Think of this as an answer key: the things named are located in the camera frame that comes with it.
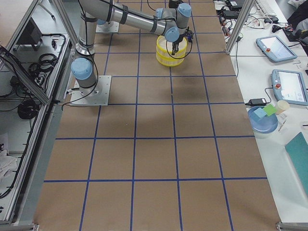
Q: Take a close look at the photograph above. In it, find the crumpled white cloth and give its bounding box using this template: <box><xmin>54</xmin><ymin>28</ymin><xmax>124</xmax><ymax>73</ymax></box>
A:
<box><xmin>0</xmin><ymin>150</ymin><xmax>17</xmax><ymax>181</ymax></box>

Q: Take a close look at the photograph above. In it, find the black power adapter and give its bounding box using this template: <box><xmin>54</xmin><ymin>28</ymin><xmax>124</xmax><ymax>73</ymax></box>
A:
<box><xmin>247</xmin><ymin>98</ymin><xmax>268</xmax><ymax>106</ymax></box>

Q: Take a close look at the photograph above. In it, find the blue teach pendant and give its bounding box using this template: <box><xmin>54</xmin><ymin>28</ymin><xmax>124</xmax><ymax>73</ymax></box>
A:
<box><xmin>256</xmin><ymin>36</ymin><xmax>297</xmax><ymax>63</ymax></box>
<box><xmin>270</xmin><ymin>69</ymin><xmax>308</xmax><ymax>106</ymax></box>

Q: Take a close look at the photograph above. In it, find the blue plate with blocks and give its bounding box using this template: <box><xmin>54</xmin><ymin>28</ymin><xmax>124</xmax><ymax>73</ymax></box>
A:
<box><xmin>248</xmin><ymin>106</ymin><xmax>278</xmax><ymax>134</ymax></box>

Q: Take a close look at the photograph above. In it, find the cream plastic cup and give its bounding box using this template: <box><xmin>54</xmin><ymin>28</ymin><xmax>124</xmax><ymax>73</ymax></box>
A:
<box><xmin>275</xmin><ymin>100</ymin><xmax>290</xmax><ymax>115</ymax></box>

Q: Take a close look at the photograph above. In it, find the upper blue teach pendant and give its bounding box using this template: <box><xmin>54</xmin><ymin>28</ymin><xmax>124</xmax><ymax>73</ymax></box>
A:
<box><xmin>256</xmin><ymin>36</ymin><xmax>297</xmax><ymax>63</ymax></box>

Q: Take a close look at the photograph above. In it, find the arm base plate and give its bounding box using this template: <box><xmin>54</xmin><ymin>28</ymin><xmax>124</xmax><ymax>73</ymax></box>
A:
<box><xmin>69</xmin><ymin>75</ymin><xmax>112</xmax><ymax>106</ymax></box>
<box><xmin>96</xmin><ymin>22</ymin><xmax>119</xmax><ymax>34</ymax></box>

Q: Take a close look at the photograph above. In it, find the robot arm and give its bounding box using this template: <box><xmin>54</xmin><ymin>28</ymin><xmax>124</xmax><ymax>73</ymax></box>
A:
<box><xmin>97</xmin><ymin>19</ymin><xmax>114</xmax><ymax>27</ymax></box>
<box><xmin>71</xmin><ymin>0</ymin><xmax>193</xmax><ymax>98</ymax></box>

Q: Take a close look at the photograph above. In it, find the aluminium frame post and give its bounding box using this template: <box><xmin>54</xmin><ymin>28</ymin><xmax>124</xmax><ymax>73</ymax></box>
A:
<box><xmin>225</xmin><ymin>0</ymin><xmax>255</xmax><ymax>55</ymax></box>

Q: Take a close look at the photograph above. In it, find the lower blue teach pendant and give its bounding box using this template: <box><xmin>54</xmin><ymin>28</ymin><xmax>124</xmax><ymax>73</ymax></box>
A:
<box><xmin>270</xmin><ymin>69</ymin><xmax>308</xmax><ymax>106</ymax></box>

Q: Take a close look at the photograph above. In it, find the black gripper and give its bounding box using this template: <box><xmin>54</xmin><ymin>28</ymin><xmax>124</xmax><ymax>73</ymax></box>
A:
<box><xmin>171</xmin><ymin>40</ymin><xmax>181</xmax><ymax>55</ymax></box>

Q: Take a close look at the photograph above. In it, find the yellow steamer layer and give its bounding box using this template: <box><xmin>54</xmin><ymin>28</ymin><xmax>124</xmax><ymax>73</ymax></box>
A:
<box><xmin>156</xmin><ymin>53</ymin><xmax>184</xmax><ymax>67</ymax></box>
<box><xmin>156</xmin><ymin>36</ymin><xmax>188</xmax><ymax>59</ymax></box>

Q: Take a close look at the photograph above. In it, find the teal notebook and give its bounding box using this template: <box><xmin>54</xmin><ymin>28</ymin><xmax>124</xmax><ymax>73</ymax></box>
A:
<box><xmin>285</xmin><ymin>132</ymin><xmax>308</xmax><ymax>191</ymax></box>

